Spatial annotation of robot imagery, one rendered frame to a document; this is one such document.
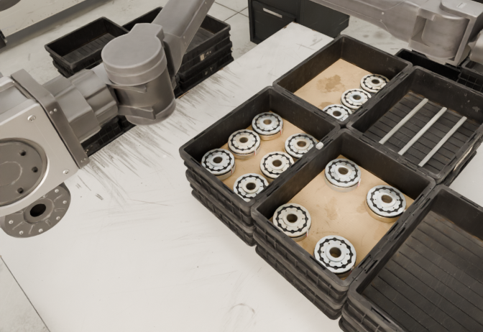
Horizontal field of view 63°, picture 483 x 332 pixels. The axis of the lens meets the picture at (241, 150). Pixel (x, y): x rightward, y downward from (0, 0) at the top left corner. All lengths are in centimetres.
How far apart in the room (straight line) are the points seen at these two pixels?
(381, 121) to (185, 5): 90
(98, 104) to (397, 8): 44
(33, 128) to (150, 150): 105
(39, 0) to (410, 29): 353
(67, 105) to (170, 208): 87
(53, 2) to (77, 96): 348
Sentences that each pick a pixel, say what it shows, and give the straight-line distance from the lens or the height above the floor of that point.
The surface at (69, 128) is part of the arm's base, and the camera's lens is 51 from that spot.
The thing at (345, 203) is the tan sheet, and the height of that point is 83.
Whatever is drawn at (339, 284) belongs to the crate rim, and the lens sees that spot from 93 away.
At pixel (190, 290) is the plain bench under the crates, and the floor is 70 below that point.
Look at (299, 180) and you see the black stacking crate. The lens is 112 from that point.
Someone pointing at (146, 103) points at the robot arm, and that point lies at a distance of 54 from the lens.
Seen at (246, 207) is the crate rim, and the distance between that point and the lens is 103.
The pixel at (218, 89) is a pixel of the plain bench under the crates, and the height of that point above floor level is 70.
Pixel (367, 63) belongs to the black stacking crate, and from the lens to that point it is 158.
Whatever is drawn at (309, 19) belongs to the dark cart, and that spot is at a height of 41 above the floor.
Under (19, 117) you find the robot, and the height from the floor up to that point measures 151.
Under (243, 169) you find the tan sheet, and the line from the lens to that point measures 122.
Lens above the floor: 178
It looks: 48 degrees down
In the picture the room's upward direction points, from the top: 6 degrees counter-clockwise
